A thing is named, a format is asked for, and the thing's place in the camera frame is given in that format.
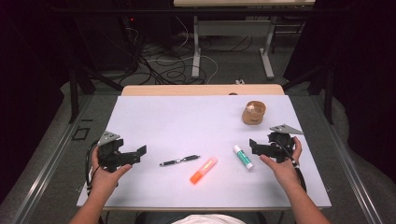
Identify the orange highlighter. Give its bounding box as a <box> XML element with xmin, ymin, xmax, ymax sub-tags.
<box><xmin>190</xmin><ymin>156</ymin><xmax>219</xmax><ymax>185</ymax></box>

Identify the person's right hand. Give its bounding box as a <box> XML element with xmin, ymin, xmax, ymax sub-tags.
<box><xmin>260</xmin><ymin>136</ymin><xmax>304</xmax><ymax>191</ymax></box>

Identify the person's white shirt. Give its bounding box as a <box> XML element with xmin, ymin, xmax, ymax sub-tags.
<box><xmin>171</xmin><ymin>214</ymin><xmax>247</xmax><ymax>224</ymax></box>

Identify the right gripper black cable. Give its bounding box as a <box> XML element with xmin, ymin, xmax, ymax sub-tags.
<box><xmin>275</xmin><ymin>139</ymin><xmax>308</xmax><ymax>193</ymax></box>

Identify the black metal stand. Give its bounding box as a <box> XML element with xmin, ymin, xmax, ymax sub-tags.
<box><xmin>67</xmin><ymin>60</ymin><xmax>125</xmax><ymax>124</ymax></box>
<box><xmin>281</xmin><ymin>63</ymin><xmax>336</xmax><ymax>126</ymax></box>

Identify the wooden pen holder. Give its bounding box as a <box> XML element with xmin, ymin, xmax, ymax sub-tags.
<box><xmin>241</xmin><ymin>100</ymin><xmax>267</xmax><ymax>126</ymax></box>

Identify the grey metal floor rail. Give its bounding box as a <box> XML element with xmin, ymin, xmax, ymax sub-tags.
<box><xmin>11</xmin><ymin>94</ymin><xmax>94</xmax><ymax>224</ymax></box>
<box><xmin>311</xmin><ymin>94</ymin><xmax>385</xmax><ymax>224</ymax></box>

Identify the black computer cabinet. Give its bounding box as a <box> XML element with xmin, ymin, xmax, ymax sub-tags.
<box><xmin>74</xmin><ymin>12</ymin><xmax>142</xmax><ymax>72</ymax></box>

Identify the green white glue stick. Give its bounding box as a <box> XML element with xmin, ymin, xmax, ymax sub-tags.
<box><xmin>233</xmin><ymin>145</ymin><xmax>254</xmax><ymax>171</ymax></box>

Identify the wooden table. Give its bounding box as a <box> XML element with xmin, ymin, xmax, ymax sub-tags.
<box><xmin>120</xmin><ymin>83</ymin><xmax>286</xmax><ymax>97</ymax></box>

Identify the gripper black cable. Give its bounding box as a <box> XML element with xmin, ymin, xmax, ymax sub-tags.
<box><xmin>275</xmin><ymin>139</ymin><xmax>308</xmax><ymax>193</ymax></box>
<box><xmin>84</xmin><ymin>139</ymin><xmax>105</xmax><ymax>196</ymax></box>

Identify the person's left hand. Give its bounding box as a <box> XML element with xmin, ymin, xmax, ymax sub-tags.
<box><xmin>90</xmin><ymin>146</ymin><xmax>134</xmax><ymax>196</ymax></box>

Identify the white floor cable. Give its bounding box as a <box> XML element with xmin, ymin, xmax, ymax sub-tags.
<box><xmin>146</xmin><ymin>15</ymin><xmax>219</xmax><ymax>85</ymax></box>

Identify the desk with white metal legs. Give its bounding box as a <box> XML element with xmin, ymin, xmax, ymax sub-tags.
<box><xmin>173</xmin><ymin>0</ymin><xmax>316</xmax><ymax>79</ymax></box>

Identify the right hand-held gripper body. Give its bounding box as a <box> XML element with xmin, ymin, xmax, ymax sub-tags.
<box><xmin>266</xmin><ymin>124</ymin><xmax>304</xmax><ymax>164</ymax></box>

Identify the dark curtain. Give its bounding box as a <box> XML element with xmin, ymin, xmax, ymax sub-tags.
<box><xmin>0</xmin><ymin>0</ymin><xmax>73</xmax><ymax>204</ymax></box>
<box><xmin>284</xmin><ymin>0</ymin><xmax>396</xmax><ymax>189</ymax></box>

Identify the bundle of black floor cables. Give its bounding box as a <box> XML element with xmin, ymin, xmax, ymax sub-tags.
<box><xmin>124</xmin><ymin>27</ymin><xmax>254</xmax><ymax>87</ymax></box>

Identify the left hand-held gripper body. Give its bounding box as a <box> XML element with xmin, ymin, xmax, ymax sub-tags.
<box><xmin>97</xmin><ymin>131</ymin><xmax>132</xmax><ymax>174</ymax></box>

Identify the black floor socket frame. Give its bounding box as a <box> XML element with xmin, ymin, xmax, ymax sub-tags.
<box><xmin>71</xmin><ymin>126</ymin><xmax>92</xmax><ymax>142</ymax></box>

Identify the black pen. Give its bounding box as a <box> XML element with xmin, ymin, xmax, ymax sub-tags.
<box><xmin>159</xmin><ymin>154</ymin><xmax>201</xmax><ymax>167</ymax></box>

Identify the black metal crossbar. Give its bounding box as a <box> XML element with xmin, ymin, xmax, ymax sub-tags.
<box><xmin>50</xmin><ymin>7</ymin><xmax>316</xmax><ymax>15</ymax></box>

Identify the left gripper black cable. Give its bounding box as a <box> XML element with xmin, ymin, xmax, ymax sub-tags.
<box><xmin>84</xmin><ymin>139</ymin><xmax>105</xmax><ymax>196</ymax></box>

